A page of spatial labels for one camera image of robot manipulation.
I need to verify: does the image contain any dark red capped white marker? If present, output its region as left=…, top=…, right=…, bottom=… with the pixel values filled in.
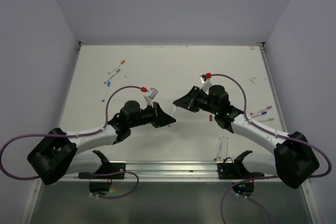
left=213, top=137, right=222, bottom=161

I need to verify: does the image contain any aluminium mounting rail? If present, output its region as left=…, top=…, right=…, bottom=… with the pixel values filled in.
left=33, top=159, right=279, bottom=182

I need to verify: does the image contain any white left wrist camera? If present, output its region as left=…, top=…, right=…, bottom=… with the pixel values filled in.
left=143, top=88, right=158, bottom=106

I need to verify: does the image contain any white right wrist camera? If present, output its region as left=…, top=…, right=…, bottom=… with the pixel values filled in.
left=200, top=74, right=212, bottom=92

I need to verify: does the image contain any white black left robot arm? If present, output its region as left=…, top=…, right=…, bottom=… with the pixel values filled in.
left=27, top=101, right=176, bottom=185

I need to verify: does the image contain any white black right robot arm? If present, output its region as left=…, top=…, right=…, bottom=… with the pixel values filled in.
left=173, top=85, right=320, bottom=189

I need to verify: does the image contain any grey capped marker far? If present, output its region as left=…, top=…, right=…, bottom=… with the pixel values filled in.
left=104, top=68, right=121, bottom=84

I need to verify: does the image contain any magenta capped white marker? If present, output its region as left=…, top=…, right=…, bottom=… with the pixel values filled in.
left=250, top=105, right=272, bottom=116

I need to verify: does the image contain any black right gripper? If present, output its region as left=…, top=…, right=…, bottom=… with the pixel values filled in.
left=174, top=85, right=219, bottom=114

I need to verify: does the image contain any green capped white marker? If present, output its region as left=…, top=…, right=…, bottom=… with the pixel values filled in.
left=258, top=118, right=275, bottom=122

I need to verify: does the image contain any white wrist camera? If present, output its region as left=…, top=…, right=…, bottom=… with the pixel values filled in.
left=143, top=88, right=158, bottom=106
left=200, top=74, right=212, bottom=92

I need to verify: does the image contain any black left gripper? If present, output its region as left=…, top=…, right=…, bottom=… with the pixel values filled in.
left=129, top=102, right=176, bottom=129

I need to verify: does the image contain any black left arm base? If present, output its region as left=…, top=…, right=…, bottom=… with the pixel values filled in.
left=78, top=151, right=128, bottom=199

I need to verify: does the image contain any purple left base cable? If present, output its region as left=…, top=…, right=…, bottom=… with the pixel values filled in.
left=89, top=171, right=139, bottom=199

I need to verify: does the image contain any orange capped white marker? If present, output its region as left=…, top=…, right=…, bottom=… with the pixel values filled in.
left=108, top=60, right=125, bottom=74

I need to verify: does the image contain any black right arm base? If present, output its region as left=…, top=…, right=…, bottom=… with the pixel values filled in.
left=217, top=151, right=265, bottom=197

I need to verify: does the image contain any purple capped white marker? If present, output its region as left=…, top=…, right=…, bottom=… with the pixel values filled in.
left=251, top=111, right=267, bottom=118

